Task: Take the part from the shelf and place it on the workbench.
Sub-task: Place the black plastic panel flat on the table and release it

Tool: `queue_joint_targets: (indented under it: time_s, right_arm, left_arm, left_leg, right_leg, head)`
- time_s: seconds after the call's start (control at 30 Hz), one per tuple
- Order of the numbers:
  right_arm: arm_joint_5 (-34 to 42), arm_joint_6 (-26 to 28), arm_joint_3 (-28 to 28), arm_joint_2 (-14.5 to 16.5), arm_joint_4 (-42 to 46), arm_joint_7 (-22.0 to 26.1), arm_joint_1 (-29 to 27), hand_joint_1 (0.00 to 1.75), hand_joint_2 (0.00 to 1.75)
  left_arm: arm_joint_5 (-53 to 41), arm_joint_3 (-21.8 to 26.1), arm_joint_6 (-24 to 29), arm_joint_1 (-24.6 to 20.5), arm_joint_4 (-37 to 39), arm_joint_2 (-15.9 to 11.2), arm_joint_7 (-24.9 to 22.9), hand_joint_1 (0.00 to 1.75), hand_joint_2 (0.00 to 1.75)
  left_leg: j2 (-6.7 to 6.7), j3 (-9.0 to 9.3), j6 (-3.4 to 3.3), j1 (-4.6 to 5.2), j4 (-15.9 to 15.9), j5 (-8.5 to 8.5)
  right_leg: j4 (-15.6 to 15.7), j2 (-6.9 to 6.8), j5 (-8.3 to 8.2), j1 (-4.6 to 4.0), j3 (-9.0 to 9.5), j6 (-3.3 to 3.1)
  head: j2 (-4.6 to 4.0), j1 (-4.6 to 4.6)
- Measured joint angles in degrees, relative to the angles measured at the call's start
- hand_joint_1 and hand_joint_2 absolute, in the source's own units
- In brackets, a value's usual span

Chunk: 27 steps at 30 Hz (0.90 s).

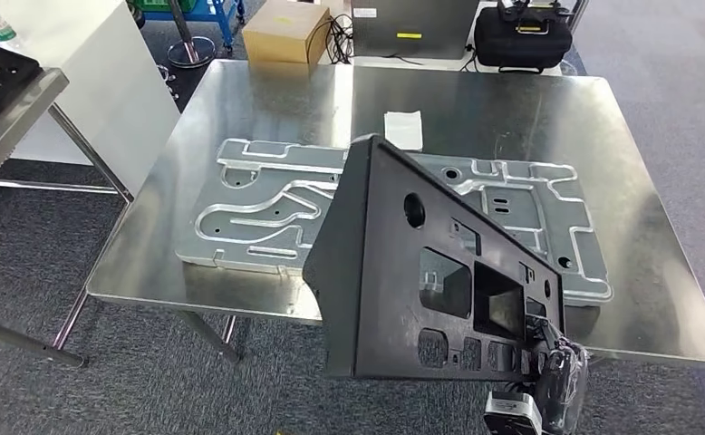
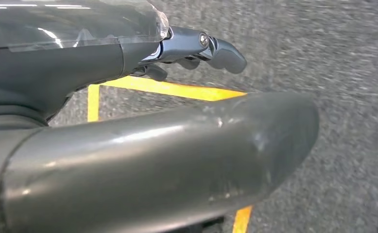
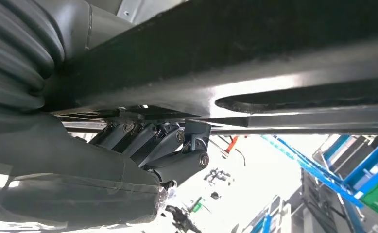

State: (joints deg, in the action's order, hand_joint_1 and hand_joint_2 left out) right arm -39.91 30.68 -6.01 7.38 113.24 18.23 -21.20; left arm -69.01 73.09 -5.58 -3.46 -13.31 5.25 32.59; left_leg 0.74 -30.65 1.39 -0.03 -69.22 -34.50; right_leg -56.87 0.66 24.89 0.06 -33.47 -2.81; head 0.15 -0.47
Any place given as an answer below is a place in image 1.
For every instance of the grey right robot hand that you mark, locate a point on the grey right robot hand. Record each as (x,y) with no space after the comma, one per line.
(562,378)

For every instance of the steel workbench table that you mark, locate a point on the steel workbench table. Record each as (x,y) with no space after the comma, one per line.
(508,120)

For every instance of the white paper sheet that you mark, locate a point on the white paper sheet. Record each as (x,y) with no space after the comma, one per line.
(403,129)

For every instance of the black carry case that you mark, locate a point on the black carry case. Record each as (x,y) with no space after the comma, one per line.
(520,42)

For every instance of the stamped grey metal plate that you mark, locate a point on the stamped grey metal plate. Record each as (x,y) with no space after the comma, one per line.
(268,198)

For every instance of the dark grey equipment case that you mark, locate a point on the dark grey equipment case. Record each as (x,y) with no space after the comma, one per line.
(412,24)

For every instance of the brown cardboard box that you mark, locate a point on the brown cardboard box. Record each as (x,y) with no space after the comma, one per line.
(280,36)

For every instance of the chrome base barrier stanchion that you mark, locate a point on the chrome base barrier stanchion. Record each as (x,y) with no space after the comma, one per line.
(190,54)

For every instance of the green plastic crate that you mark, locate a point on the green plastic crate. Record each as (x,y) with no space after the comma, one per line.
(166,5)

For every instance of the white partition box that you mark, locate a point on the white partition box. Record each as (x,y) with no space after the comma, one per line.
(100,90)

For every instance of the steel side table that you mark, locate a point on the steel side table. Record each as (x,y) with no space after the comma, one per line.
(16,114)

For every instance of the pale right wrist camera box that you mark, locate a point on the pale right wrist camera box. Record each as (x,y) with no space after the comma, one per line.
(511,414)

